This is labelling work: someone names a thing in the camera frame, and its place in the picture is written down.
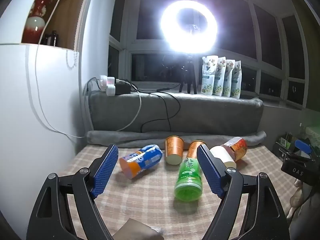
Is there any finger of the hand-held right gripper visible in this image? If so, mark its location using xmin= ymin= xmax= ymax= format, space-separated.
xmin=294 ymin=140 xmax=313 ymax=155

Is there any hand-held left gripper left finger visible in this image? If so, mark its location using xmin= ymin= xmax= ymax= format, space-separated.
xmin=26 ymin=144 xmax=119 ymax=240

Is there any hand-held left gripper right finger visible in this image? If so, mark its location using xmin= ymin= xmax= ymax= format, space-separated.
xmin=196 ymin=144 xmax=290 ymax=240

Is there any person's right forearm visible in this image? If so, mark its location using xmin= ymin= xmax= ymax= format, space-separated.
xmin=289 ymin=184 xmax=320 ymax=240

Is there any white paper cup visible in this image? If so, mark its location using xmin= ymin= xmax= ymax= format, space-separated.
xmin=209 ymin=146 xmax=237 ymax=169

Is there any orange patterned paper cup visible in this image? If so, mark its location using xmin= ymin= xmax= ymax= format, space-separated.
xmin=164 ymin=135 xmax=185 ymax=166
xmin=187 ymin=140 xmax=207 ymax=158

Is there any red and orange paper cup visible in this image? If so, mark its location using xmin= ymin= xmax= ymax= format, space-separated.
xmin=221 ymin=137 xmax=248 ymax=162

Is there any blue and orange paper cup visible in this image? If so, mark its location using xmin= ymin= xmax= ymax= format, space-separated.
xmin=119 ymin=144 xmax=163 ymax=179

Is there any person's right hand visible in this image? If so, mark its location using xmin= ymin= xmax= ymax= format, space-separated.
xmin=286 ymin=179 xmax=304 ymax=219

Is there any pale green box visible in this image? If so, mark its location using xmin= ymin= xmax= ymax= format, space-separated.
xmin=299 ymin=124 xmax=320 ymax=141

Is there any black desk organiser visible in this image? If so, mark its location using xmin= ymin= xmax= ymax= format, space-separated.
xmin=274 ymin=132 xmax=296 ymax=157

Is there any green tea bottle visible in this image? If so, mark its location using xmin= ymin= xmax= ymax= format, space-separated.
xmin=174 ymin=155 xmax=203 ymax=202

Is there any beige checked tablecloth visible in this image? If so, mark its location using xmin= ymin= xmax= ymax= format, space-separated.
xmin=57 ymin=144 xmax=298 ymax=240

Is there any grey blanket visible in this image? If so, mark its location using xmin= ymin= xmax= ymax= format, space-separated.
xmin=86 ymin=89 xmax=267 ymax=148

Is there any brown card sheet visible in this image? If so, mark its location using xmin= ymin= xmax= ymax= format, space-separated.
xmin=112 ymin=218 xmax=163 ymax=240

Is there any black power adapter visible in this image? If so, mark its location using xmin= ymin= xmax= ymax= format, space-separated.
xmin=115 ymin=79 xmax=132 ymax=95

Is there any white green refill pouch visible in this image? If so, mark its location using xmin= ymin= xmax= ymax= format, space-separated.
xmin=212 ymin=57 xmax=227 ymax=96
xmin=201 ymin=56 xmax=219 ymax=95
xmin=230 ymin=60 xmax=242 ymax=99
xmin=222 ymin=59 xmax=236 ymax=97

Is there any black tripod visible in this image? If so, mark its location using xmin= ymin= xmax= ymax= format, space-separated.
xmin=178 ymin=54 xmax=198 ymax=95

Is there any dark bottle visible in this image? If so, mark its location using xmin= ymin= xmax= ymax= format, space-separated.
xmin=41 ymin=30 xmax=59 ymax=47

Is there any wooden shelf niche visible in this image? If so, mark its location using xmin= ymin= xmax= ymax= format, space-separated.
xmin=21 ymin=0 xmax=91 ymax=52

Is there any red and white vase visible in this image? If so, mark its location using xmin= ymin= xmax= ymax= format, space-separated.
xmin=22 ymin=0 xmax=53 ymax=44

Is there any white charging cable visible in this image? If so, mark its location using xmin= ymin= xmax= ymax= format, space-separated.
xmin=115 ymin=90 xmax=142 ymax=132

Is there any black cable with inline switch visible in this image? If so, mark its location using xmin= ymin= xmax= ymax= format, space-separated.
xmin=132 ymin=87 xmax=176 ymax=92

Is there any long white cable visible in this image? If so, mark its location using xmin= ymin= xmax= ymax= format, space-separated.
xmin=32 ymin=0 xmax=86 ymax=139

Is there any white bead chain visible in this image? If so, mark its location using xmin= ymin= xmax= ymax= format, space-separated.
xmin=66 ymin=50 xmax=78 ymax=68

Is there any ring light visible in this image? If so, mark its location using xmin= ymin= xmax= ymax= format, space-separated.
xmin=160 ymin=0 xmax=218 ymax=55

